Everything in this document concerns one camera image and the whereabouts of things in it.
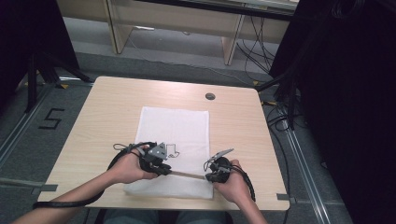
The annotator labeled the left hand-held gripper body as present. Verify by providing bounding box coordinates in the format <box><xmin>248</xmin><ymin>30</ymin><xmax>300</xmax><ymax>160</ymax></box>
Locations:
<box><xmin>138</xmin><ymin>142</ymin><xmax>171</xmax><ymax>175</ymax></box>

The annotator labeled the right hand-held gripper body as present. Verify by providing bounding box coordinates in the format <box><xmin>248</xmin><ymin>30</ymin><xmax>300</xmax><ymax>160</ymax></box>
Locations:
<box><xmin>204</xmin><ymin>147</ymin><xmax>235</xmax><ymax>182</ymax></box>

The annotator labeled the thin wooden stick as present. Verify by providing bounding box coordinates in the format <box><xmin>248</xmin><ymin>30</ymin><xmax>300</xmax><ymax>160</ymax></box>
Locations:
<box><xmin>169</xmin><ymin>170</ymin><xmax>207</xmax><ymax>181</ymax></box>

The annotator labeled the white mesh cloth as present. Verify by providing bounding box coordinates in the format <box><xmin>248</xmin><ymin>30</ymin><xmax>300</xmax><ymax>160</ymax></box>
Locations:
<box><xmin>123</xmin><ymin>105</ymin><xmax>215</xmax><ymax>200</ymax></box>

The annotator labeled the person's right hand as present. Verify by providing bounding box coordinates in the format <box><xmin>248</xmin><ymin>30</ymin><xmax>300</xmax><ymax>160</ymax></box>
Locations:
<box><xmin>212</xmin><ymin>159</ymin><xmax>254</xmax><ymax>205</ymax></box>

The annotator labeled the person's left hand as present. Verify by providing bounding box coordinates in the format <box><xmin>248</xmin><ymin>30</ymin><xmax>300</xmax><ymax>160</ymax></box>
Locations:
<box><xmin>106</xmin><ymin>143</ymin><xmax>159</xmax><ymax>185</ymax></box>

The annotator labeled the grey tape strip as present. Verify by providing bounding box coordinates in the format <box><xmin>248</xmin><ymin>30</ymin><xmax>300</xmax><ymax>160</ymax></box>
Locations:
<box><xmin>30</xmin><ymin>183</ymin><xmax>59</xmax><ymax>196</ymax></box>
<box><xmin>276</xmin><ymin>192</ymin><xmax>297</xmax><ymax>205</ymax></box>

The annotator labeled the black metal stand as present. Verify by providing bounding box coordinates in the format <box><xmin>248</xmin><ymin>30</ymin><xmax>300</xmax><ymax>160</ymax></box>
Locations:
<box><xmin>23</xmin><ymin>50</ymin><xmax>94</xmax><ymax>114</ymax></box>
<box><xmin>254</xmin><ymin>69</ymin><xmax>302</xmax><ymax>131</ymax></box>

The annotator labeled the light wooden desk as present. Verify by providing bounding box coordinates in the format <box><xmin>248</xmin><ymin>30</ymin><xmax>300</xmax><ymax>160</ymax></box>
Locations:
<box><xmin>56</xmin><ymin>0</ymin><xmax>301</xmax><ymax>66</ymax></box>

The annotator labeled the black curtain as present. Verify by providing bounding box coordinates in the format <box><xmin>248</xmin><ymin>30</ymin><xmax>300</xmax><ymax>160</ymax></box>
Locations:
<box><xmin>269</xmin><ymin>0</ymin><xmax>396</xmax><ymax>224</ymax></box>
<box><xmin>0</xmin><ymin>0</ymin><xmax>80</xmax><ymax>106</ymax></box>

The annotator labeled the thin black cord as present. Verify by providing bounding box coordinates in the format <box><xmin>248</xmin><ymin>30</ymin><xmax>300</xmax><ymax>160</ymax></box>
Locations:
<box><xmin>166</xmin><ymin>143</ymin><xmax>181</xmax><ymax>159</ymax></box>

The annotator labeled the black sleeved gripper cable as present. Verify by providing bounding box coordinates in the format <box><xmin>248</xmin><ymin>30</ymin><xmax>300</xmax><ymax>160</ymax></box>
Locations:
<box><xmin>229</xmin><ymin>163</ymin><xmax>257</xmax><ymax>203</ymax></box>
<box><xmin>32</xmin><ymin>141</ymin><xmax>157</xmax><ymax>210</ymax></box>

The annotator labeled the metal floor rail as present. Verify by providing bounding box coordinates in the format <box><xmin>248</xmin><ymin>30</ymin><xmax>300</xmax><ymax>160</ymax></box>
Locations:
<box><xmin>0</xmin><ymin>83</ymin><xmax>55</xmax><ymax>167</ymax></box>
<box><xmin>281</xmin><ymin>119</ymin><xmax>332</xmax><ymax>224</ymax></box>

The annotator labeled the bundle of black floor cables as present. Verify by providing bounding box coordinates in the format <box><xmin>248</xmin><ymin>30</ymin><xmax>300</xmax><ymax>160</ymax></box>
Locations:
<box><xmin>235</xmin><ymin>15</ymin><xmax>281</xmax><ymax>82</ymax></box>

